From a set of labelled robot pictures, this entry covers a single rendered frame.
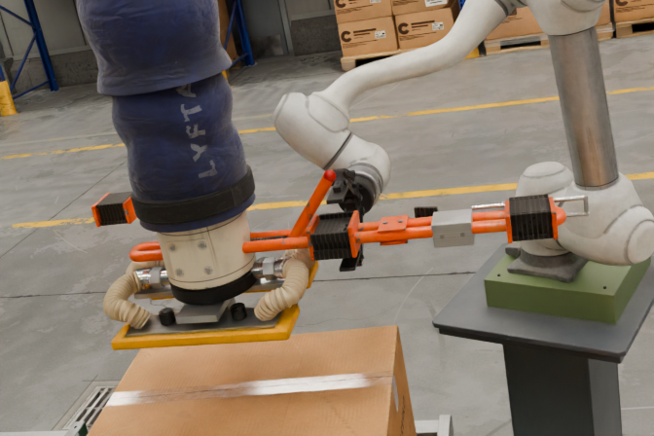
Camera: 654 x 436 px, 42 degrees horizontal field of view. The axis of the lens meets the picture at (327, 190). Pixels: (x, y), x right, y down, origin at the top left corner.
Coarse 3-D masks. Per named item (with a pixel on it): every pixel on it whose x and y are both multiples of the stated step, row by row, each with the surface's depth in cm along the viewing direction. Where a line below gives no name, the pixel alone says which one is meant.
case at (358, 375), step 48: (336, 336) 183; (384, 336) 180; (144, 384) 178; (192, 384) 175; (240, 384) 172; (288, 384) 169; (336, 384) 166; (384, 384) 162; (96, 432) 165; (144, 432) 162; (192, 432) 159; (240, 432) 156; (288, 432) 154; (336, 432) 151; (384, 432) 149
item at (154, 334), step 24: (168, 312) 155; (240, 312) 152; (288, 312) 153; (120, 336) 156; (144, 336) 154; (168, 336) 152; (192, 336) 151; (216, 336) 150; (240, 336) 149; (264, 336) 148; (288, 336) 147
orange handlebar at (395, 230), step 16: (560, 208) 145; (368, 224) 154; (384, 224) 151; (400, 224) 150; (416, 224) 152; (480, 224) 145; (496, 224) 145; (560, 224) 143; (256, 240) 156; (272, 240) 154; (288, 240) 153; (304, 240) 153; (368, 240) 150; (384, 240) 150; (400, 240) 150; (128, 256) 162; (144, 256) 160; (160, 256) 159
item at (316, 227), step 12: (324, 216) 158; (336, 216) 157; (348, 216) 157; (312, 228) 153; (324, 228) 154; (336, 228) 153; (348, 228) 149; (312, 240) 150; (324, 240) 150; (336, 240) 149; (348, 240) 150; (312, 252) 152; (324, 252) 150; (336, 252) 150; (348, 252) 150
